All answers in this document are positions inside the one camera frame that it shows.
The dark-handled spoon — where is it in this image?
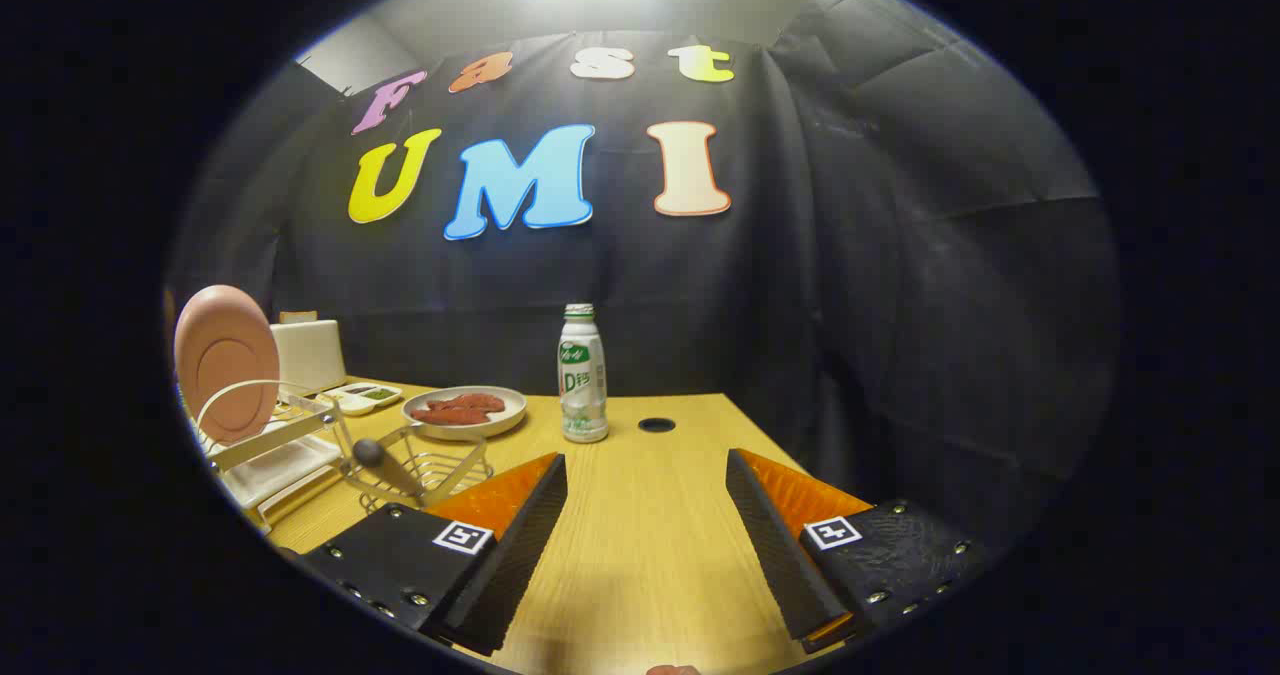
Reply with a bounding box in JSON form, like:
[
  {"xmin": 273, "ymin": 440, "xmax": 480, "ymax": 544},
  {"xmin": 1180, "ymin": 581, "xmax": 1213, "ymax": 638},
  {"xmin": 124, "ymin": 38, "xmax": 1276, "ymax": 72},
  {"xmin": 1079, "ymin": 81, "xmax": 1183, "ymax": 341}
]
[{"xmin": 352, "ymin": 438, "xmax": 426, "ymax": 504}]

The silver wire basket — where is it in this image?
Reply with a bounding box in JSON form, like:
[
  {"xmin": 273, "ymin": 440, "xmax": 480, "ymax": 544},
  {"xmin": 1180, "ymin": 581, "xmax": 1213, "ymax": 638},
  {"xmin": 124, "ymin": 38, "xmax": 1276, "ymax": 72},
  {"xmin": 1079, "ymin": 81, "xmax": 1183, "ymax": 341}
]
[{"xmin": 335, "ymin": 423, "xmax": 494, "ymax": 513}]

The white toaster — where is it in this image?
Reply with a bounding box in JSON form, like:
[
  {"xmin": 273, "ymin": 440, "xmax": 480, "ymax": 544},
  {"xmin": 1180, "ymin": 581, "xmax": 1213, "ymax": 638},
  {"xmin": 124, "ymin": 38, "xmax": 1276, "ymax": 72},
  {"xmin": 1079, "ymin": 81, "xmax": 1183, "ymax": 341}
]
[{"xmin": 270, "ymin": 317, "xmax": 348, "ymax": 396}]

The white divided sauce dish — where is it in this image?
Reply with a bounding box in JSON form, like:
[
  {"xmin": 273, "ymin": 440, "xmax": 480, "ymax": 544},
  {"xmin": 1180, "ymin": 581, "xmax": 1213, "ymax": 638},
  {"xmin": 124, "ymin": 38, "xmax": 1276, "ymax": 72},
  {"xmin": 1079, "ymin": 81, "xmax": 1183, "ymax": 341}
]
[{"xmin": 318, "ymin": 383, "xmax": 403, "ymax": 416}]

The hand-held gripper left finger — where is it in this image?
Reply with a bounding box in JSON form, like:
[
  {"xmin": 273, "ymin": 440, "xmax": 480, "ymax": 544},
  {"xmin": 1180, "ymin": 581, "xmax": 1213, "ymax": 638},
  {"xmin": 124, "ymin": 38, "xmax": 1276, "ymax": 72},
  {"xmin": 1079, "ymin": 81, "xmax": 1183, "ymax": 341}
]
[{"xmin": 298, "ymin": 452, "xmax": 569, "ymax": 658}]

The white wire dish rack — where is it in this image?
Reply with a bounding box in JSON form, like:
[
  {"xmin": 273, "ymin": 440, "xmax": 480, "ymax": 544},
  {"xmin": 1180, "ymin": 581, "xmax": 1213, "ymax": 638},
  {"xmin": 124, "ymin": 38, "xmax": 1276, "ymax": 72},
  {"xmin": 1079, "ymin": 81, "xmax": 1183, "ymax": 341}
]
[{"xmin": 190, "ymin": 380, "xmax": 351, "ymax": 536}]

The beige round plate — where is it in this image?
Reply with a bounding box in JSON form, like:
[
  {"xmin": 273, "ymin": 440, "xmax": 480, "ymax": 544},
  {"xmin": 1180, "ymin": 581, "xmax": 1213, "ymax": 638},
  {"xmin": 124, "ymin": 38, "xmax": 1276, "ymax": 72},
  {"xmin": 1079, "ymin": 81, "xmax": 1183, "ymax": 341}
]
[{"xmin": 402, "ymin": 386, "xmax": 528, "ymax": 442}]

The white drink bottle green cap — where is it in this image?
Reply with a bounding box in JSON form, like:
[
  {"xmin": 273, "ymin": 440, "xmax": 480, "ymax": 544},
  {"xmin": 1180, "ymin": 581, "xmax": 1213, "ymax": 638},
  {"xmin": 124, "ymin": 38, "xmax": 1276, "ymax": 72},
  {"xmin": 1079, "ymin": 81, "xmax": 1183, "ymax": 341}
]
[{"xmin": 558, "ymin": 303, "xmax": 609, "ymax": 444}]

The black backdrop cloth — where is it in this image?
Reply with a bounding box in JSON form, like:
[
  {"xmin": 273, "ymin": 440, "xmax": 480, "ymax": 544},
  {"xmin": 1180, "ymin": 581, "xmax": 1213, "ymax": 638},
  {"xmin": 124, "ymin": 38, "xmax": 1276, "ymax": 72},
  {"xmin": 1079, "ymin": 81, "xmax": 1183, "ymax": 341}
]
[{"xmin": 165, "ymin": 30, "xmax": 1121, "ymax": 556}]

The pink plate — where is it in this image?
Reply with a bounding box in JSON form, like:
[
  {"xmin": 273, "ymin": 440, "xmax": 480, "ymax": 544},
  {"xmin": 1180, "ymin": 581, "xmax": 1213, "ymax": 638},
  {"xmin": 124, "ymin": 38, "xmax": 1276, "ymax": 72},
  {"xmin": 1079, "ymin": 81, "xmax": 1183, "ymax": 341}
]
[{"xmin": 174, "ymin": 285, "xmax": 281, "ymax": 444}]

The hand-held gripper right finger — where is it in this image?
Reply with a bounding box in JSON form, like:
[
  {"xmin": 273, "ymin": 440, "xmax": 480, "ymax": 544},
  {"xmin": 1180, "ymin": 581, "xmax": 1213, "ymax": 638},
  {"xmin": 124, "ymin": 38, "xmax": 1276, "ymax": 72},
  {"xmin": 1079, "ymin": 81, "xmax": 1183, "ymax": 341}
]
[{"xmin": 726, "ymin": 448, "xmax": 989, "ymax": 656}]

